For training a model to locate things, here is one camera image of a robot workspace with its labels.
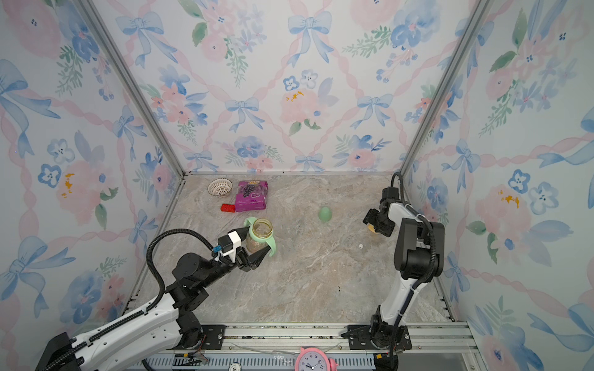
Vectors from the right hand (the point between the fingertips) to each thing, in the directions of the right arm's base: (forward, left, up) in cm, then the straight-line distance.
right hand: (376, 223), depth 99 cm
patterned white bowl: (+20, +72, +1) cm, 75 cm away
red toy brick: (+7, +65, +2) cm, 65 cm away
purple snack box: (+11, +54, +6) cm, 56 cm away
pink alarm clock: (-48, +28, 0) cm, 56 cm away
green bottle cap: (+4, +22, +1) cm, 22 cm away
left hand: (-22, +42, +29) cm, 55 cm away
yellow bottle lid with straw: (-4, +3, +3) cm, 6 cm away
